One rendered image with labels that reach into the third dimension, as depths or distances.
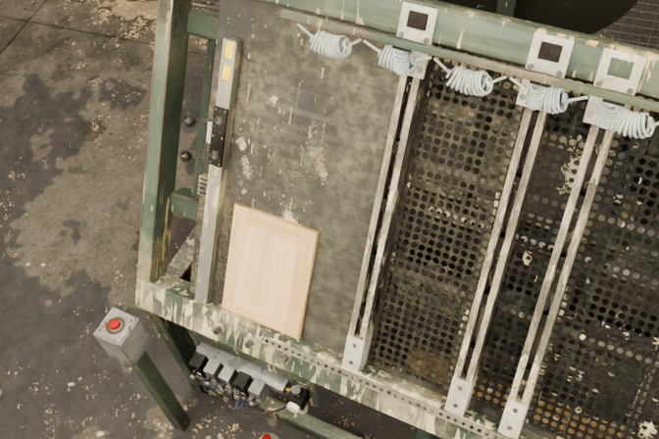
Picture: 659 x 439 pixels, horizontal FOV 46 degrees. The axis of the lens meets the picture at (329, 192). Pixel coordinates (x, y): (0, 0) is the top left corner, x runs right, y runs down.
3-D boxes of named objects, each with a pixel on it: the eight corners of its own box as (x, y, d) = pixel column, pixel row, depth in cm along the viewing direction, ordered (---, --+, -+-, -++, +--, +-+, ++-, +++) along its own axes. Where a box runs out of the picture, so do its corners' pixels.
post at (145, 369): (173, 427, 344) (120, 352, 285) (180, 414, 347) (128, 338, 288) (184, 432, 342) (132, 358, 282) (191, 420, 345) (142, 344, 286)
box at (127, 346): (108, 356, 284) (91, 333, 270) (127, 329, 290) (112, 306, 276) (134, 368, 280) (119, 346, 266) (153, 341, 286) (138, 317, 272)
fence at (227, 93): (200, 296, 280) (194, 300, 277) (229, 36, 245) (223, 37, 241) (212, 301, 279) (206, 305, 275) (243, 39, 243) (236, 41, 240)
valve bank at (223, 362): (185, 388, 293) (169, 361, 274) (205, 357, 300) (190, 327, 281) (302, 443, 275) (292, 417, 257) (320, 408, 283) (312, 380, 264)
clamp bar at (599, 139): (496, 416, 242) (477, 461, 222) (609, 42, 198) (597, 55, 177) (528, 429, 239) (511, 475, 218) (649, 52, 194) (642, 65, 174)
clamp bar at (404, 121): (344, 354, 260) (313, 390, 240) (416, -2, 216) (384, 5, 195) (372, 365, 257) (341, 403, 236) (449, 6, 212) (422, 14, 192)
